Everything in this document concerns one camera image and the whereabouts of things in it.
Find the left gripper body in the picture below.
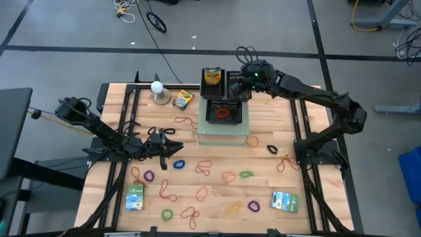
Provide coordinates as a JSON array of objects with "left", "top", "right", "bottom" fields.
[{"left": 133, "top": 128, "right": 169, "bottom": 171}]

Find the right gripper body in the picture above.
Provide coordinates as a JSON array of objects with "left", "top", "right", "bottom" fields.
[{"left": 243, "top": 60, "right": 276, "bottom": 98}]

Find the black slotted plastic basket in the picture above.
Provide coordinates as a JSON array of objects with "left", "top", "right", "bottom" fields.
[
  {"left": 225, "top": 70, "right": 253, "bottom": 102},
  {"left": 205, "top": 98, "right": 243, "bottom": 126},
  {"left": 199, "top": 68, "right": 228, "bottom": 101}
]

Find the Crayola crayon box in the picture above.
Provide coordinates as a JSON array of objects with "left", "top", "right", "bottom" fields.
[
  {"left": 172, "top": 89, "right": 195, "bottom": 111},
  {"left": 203, "top": 66, "right": 222, "bottom": 86},
  {"left": 125, "top": 184, "right": 145, "bottom": 211}
]

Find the red rubber band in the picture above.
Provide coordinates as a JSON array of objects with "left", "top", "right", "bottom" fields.
[
  {"left": 194, "top": 159, "right": 213, "bottom": 177},
  {"left": 159, "top": 178, "right": 178, "bottom": 203},
  {"left": 180, "top": 206, "right": 201, "bottom": 230},
  {"left": 130, "top": 166, "right": 147, "bottom": 188},
  {"left": 174, "top": 116, "right": 201, "bottom": 130},
  {"left": 276, "top": 157, "right": 301, "bottom": 174}
]

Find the yellow rubber band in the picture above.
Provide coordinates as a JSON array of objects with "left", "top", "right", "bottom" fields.
[{"left": 225, "top": 200, "right": 243, "bottom": 215}]

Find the dark grey desk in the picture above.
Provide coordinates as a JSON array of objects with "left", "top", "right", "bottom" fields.
[{"left": 0, "top": 87, "right": 34, "bottom": 180}]

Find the sage green perforated metal shelf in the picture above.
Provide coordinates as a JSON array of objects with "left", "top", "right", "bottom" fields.
[{"left": 196, "top": 95, "right": 251, "bottom": 147}]

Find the white light bulb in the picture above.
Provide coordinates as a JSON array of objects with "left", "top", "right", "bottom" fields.
[{"left": 150, "top": 80, "right": 172, "bottom": 106}]

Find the green card pack right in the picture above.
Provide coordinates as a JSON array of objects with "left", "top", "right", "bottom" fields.
[{"left": 270, "top": 190, "right": 301, "bottom": 214}]

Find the grey metal floor bar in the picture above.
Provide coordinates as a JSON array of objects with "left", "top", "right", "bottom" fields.
[{"left": 374, "top": 103, "right": 421, "bottom": 116}]

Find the grey metal table leg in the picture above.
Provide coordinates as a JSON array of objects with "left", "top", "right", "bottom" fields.
[{"left": 353, "top": 0, "right": 421, "bottom": 29}]

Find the blue plastic bin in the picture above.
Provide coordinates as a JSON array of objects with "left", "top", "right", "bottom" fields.
[{"left": 398, "top": 147, "right": 421, "bottom": 228}]

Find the yellow floor cord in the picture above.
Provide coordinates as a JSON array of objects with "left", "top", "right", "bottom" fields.
[{"left": 28, "top": 110, "right": 96, "bottom": 136}]

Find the long black floor cable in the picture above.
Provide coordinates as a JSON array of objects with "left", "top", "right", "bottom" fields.
[{"left": 134, "top": 0, "right": 184, "bottom": 85}]

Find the yellow floor cable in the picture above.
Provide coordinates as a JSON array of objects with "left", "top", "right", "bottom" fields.
[{"left": 351, "top": 0, "right": 384, "bottom": 33}]

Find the black coiled floor cable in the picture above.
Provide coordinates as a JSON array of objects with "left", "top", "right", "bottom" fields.
[{"left": 145, "top": 11, "right": 168, "bottom": 34}]

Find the white floor cable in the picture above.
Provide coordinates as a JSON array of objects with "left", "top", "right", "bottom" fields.
[{"left": 113, "top": 0, "right": 137, "bottom": 24}]

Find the black cable bundle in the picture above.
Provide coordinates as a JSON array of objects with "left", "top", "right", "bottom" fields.
[{"left": 394, "top": 26, "right": 421, "bottom": 66}]

